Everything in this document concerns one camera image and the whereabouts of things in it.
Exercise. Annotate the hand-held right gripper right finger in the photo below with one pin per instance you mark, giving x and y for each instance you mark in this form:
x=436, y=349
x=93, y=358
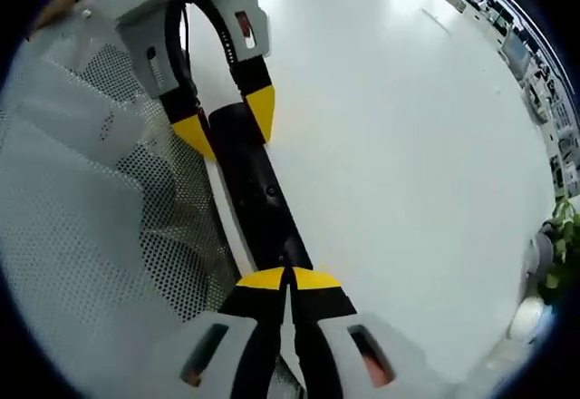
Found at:
x=326, y=308

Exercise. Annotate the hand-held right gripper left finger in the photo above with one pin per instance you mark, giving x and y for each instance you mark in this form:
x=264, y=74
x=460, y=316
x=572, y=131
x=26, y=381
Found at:
x=254, y=308

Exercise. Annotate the black remote control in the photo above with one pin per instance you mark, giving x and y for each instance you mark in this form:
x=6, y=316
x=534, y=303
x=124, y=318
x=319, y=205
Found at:
x=254, y=181

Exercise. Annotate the grey mesh office chair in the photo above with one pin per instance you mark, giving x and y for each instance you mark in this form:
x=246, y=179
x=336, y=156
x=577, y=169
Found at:
x=81, y=217

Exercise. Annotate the white spray bottle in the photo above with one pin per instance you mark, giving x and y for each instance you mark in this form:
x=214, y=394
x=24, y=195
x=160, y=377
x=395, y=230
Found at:
x=528, y=319

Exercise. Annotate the green plant in grey pot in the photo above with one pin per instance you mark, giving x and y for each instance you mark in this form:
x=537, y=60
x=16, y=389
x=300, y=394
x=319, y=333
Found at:
x=559, y=245

